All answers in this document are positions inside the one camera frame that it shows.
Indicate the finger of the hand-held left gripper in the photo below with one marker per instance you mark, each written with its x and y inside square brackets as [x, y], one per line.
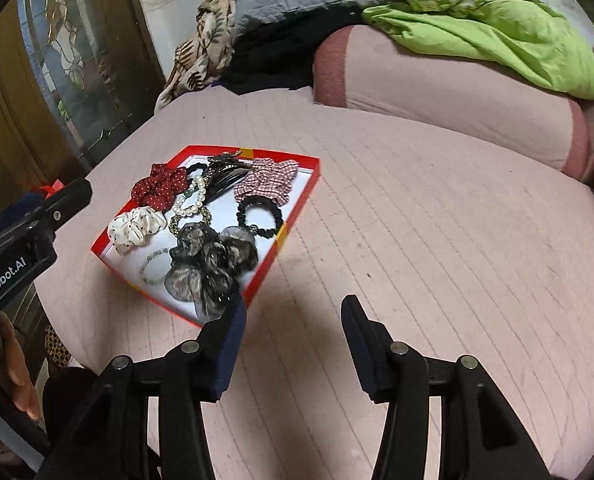
[57, 207]

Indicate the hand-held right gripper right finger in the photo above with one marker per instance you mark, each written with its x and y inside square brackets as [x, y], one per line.
[362, 347]

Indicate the red plastic item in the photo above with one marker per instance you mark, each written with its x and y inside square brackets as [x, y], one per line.
[52, 187]

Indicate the dark blue cloth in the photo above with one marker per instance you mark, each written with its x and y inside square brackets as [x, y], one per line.
[19, 210]

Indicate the pink bolster pillow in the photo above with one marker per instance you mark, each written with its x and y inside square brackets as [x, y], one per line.
[427, 85]

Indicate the pink quilted bed cover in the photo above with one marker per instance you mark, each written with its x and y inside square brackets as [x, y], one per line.
[402, 240]

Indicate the red plaid scrunchie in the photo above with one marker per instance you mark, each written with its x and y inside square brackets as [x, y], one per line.
[264, 180]

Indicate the person's left hand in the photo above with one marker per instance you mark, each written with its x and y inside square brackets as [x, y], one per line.
[19, 370]

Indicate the leaf print cloth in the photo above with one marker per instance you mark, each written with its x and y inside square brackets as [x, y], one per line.
[202, 50]

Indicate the wooden door with glass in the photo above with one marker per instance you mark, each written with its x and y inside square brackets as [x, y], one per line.
[52, 85]

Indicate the red polka dot scrunchie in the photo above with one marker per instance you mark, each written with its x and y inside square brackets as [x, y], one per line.
[159, 185]

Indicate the red cardboard box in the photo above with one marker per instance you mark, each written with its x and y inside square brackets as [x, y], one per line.
[127, 266]

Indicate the green blanket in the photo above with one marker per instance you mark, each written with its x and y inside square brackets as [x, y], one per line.
[502, 30]

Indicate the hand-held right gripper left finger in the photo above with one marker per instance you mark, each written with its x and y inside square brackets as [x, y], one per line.
[229, 347]

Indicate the black cloth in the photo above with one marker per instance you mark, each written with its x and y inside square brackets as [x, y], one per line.
[272, 60]

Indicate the brown dotted cloth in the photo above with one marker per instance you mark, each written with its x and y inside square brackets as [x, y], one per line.
[57, 347]

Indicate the dark decorated hair claw clip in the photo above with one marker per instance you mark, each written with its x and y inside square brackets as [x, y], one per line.
[227, 180]

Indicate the white satin scrunchie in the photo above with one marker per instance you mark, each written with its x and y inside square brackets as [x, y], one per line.
[132, 230]

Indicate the thin black hair band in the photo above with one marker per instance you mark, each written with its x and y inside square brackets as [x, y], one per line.
[194, 166]

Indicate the grey organza scrunchie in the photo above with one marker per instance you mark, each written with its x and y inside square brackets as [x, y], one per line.
[212, 255]

